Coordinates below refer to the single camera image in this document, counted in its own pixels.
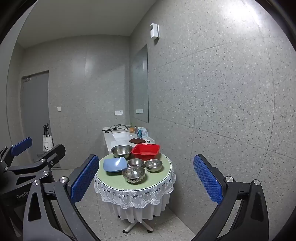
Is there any grey door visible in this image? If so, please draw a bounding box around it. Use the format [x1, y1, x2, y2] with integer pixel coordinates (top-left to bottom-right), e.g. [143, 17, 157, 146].
[20, 71, 61, 169]

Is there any medium steel bowl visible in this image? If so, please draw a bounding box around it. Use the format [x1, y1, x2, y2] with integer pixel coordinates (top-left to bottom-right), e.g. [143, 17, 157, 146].
[122, 166, 146, 183]

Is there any white wall device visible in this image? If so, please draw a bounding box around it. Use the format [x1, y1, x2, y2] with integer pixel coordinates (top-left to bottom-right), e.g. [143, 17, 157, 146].
[150, 23, 160, 40]

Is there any white sink counter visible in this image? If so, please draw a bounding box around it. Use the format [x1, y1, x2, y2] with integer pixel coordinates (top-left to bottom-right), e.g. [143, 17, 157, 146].
[102, 126, 155, 154]

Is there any red square plastic basin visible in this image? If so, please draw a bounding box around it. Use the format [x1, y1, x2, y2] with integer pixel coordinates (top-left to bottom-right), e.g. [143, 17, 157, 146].
[131, 143, 160, 161]

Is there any blue square plate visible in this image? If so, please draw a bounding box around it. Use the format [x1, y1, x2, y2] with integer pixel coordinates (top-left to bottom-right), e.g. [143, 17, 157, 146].
[103, 157, 128, 173]

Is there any clear plastic bag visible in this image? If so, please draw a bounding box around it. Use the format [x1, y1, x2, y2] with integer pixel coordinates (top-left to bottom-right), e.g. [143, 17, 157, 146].
[136, 127, 148, 139]

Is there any wall mirror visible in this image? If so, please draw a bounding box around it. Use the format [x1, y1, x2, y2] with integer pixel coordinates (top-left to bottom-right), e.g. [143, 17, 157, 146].
[131, 44, 149, 124]

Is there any small steel bowl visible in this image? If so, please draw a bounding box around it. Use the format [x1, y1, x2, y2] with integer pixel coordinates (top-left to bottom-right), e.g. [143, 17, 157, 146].
[128, 159, 145, 168]
[145, 159, 163, 172]

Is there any large steel bowl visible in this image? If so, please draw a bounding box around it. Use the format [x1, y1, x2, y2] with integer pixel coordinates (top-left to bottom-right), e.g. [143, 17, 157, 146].
[111, 145, 134, 160]

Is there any white shopping bag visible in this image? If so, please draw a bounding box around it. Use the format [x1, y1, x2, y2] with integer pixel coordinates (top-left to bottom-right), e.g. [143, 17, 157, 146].
[42, 134, 55, 152]

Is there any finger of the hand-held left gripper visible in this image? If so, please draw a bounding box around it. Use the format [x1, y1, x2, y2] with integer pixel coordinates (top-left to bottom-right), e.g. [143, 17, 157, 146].
[5, 144, 66, 186]
[0, 137, 33, 166]

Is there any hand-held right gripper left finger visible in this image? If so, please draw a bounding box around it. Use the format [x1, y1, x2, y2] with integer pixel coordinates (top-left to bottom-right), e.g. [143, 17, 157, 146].
[23, 154, 100, 241]

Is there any green round table mat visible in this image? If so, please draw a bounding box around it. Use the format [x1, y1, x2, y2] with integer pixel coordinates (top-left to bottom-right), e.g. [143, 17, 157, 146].
[96, 152, 171, 186]

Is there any black cable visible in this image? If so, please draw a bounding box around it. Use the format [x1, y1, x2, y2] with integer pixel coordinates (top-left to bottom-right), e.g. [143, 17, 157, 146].
[105, 125, 130, 133]

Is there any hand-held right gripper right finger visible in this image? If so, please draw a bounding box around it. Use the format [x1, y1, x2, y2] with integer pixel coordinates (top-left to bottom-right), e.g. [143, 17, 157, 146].
[193, 154, 270, 241]

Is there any white table base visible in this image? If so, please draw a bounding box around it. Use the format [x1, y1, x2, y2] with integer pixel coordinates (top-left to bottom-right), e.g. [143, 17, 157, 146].
[122, 219, 154, 233]

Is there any round table with lace cloth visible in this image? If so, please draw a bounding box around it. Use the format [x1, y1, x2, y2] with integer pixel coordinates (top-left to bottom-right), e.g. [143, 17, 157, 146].
[94, 153, 176, 223]

